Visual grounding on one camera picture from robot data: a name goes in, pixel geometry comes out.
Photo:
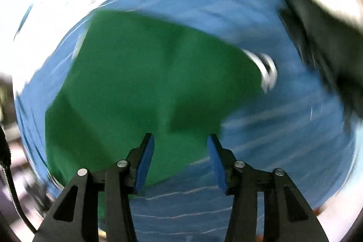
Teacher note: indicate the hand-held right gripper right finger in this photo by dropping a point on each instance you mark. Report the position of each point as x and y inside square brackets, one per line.
[217, 165]

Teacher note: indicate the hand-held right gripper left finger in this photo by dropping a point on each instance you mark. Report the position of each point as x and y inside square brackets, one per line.
[146, 162]

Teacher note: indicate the green varsity jacket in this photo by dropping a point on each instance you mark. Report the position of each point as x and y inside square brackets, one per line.
[141, 74]

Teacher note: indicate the blue and plaid bed sheet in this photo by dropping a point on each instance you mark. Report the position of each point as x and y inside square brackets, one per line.
[283, 145]

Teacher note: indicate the dark garment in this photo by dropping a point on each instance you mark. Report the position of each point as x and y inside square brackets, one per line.
[326, 46]

